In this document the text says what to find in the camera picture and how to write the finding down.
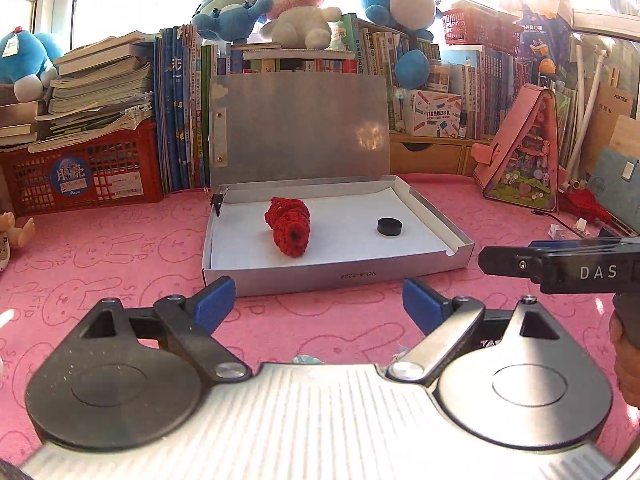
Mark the blue elephant plush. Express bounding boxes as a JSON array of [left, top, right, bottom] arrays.
[[191, 0, 273, 44]]

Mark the wooden drawer box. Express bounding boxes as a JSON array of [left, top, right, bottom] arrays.
[[390, 132, 477, 177]]

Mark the red basket top right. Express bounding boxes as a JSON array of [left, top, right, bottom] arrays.
[[442, 3, 524, 56]]

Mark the white printed cardboard box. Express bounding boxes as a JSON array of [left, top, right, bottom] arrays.
[[402, 90, 462, 139]]

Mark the grey blue notebook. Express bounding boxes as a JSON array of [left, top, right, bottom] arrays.
[[588, 148, 640, 232]]

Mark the row of upright books right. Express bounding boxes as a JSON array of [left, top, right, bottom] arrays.
[[217, 6, 572, 139]]

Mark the blue plush ball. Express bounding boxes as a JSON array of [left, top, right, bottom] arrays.
[[395, 50, 431, 90]]

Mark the person right hand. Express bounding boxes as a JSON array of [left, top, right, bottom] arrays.
[[610, 313, 640, 408]]

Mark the red plastic crate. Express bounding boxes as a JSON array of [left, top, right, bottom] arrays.
[[1, 119, 164, 216]]

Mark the stack of books on crate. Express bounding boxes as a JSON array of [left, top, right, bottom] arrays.
[[1, 32, 154, 153]]

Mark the white pink bunny plush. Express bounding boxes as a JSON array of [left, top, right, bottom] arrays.
[[259, 0, 342, 50]]

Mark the black round puck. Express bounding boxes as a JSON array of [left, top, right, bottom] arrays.
[[376, 217, 404, 237]]

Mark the blue white plush left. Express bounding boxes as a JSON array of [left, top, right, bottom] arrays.
[[0, 27, 63, 103]]

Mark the silver open storage box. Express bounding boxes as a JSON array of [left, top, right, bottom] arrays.
[[202, 72, 474, 297]]

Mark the red crocheted yarn pouch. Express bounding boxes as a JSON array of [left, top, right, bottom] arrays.
[[265, 197, 311, 258]]

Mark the black binder clip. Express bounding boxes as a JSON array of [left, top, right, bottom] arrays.
[[205, 184, 229, 217]]

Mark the row of blue books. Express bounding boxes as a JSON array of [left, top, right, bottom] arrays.
[[151, 24, 221, 193]]

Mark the pink triangular house toy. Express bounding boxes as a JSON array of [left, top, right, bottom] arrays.
[[471, 84, 559, 212]]

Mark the doll with brown hair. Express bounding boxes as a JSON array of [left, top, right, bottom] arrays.
[[0, 169, 37, 273]]

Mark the white small charger plug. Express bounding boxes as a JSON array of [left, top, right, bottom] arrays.
[[548, 223, 566, 240]]

